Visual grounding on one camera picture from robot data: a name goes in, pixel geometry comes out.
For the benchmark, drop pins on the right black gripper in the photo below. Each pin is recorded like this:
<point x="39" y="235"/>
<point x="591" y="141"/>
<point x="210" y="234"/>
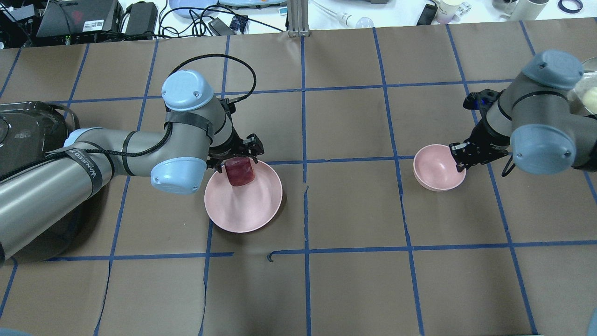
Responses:
<point x="482" y="140"/>

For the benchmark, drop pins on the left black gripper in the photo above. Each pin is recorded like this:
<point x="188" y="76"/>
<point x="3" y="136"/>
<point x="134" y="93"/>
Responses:
<point x="227" y="150"/>

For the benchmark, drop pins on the red apple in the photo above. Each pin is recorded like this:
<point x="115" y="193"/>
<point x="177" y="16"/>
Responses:
<point x="239" y="171"/>

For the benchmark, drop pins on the pink bowl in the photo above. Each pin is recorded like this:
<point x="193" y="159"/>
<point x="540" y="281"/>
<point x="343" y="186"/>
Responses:
<point x="435" y="168"/>

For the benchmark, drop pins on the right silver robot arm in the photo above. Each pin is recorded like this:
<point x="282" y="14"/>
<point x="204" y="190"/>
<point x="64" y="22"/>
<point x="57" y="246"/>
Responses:
<point x="532" y="121"/>

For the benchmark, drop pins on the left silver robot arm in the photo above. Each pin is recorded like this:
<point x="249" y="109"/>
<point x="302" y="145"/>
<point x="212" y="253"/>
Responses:
<point x="198" y="134"/>

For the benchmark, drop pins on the pink plate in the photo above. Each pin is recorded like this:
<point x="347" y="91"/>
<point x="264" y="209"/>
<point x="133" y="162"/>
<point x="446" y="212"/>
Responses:
<point x="246" y="208"/>

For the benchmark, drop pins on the blue plate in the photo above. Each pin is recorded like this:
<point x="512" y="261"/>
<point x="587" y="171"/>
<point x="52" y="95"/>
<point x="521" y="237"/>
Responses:
<point x="183" y="8"/>

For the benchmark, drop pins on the white steamed bun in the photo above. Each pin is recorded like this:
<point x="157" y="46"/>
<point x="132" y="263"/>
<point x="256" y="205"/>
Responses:
<point x="589" y="100"/>

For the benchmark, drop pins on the steel steamer pot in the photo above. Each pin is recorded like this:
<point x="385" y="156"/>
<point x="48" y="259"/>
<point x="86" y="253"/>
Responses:
<point x="588" y="80"/>

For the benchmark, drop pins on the black power adapter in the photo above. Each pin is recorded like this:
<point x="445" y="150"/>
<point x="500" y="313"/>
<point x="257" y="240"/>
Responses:
<point x="141" y="20"/>

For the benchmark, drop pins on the dark grey rice cooker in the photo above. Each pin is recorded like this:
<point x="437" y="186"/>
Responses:
<point x="30" y="129"/>

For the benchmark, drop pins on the black laptop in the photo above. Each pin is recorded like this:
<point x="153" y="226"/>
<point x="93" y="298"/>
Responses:
<point x="79" y="17"/>

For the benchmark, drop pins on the aluminium frame post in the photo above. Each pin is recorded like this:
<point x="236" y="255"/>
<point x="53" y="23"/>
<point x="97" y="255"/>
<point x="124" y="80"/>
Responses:
<point x="297" y="17"/>

